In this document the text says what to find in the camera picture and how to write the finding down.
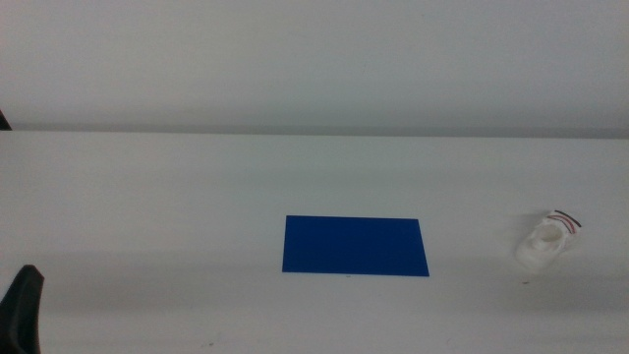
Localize white shoe with striped straps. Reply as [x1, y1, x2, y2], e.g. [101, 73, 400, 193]
[514, 209, 583, 272]

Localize blue rectangular mat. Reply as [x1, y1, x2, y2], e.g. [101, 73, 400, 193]
[281, 214, 430, 278]

